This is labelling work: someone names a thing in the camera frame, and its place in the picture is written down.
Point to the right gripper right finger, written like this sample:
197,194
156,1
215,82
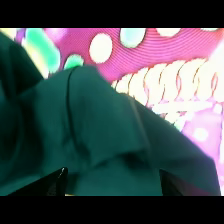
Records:
170,186

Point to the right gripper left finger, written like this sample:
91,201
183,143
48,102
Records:
46,186

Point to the dark blue T-shirt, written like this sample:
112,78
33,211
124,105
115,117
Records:
93,126

